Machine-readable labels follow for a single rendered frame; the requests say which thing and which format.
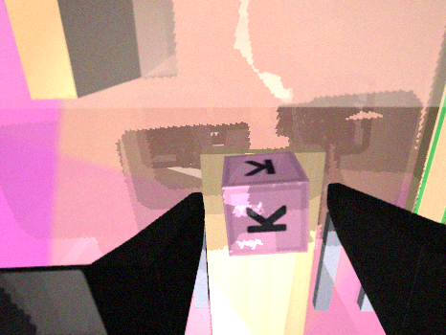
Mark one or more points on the white flat panel with green stripes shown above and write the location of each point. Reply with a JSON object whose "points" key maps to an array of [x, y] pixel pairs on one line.
{"points": [[427, 191]]}

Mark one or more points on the pink cube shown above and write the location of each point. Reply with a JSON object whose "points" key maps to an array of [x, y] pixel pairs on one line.
{"points": [[266, 204]]}

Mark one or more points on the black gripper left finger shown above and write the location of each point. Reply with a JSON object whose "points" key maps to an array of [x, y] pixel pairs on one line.
{"points": [[142, 287]]}

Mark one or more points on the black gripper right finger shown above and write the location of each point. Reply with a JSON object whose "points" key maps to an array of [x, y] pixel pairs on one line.
{"points": [[399, 258]]}

